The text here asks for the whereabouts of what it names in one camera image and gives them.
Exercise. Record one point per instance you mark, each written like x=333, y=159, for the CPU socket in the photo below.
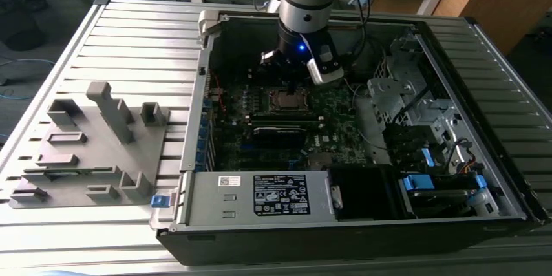
x=270, y=108

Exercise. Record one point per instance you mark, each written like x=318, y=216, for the silver metal drive cage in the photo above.
x=388, y=88

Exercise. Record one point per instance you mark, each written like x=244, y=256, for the green motherboard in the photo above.
x=340, y=127

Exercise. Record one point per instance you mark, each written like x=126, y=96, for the black graphics card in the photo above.
x=280, y=138

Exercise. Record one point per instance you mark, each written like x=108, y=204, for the grey chipset heatsink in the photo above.
x=321, y=159

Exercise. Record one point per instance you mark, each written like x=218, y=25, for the black plastic bay block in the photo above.
x=405, y=137

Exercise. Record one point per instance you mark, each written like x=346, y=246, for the blue disk carrier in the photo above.
x=417, y=181
x=425, y=157

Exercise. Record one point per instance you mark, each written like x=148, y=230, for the silver power supply unit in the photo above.
x=206, y=198

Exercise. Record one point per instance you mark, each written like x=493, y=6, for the grey parts rack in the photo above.
x=108, y=159

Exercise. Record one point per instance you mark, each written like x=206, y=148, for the blue case clip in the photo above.
x=158, y=201

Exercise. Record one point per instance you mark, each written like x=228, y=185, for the black hard disk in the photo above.
x=437, y=203

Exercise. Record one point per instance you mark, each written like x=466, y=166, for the black open PC case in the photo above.
x=301, y=247

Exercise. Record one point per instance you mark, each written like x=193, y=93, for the black office chair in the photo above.
x=22, y=33

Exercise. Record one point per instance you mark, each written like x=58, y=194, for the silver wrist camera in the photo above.
x=325, y=67

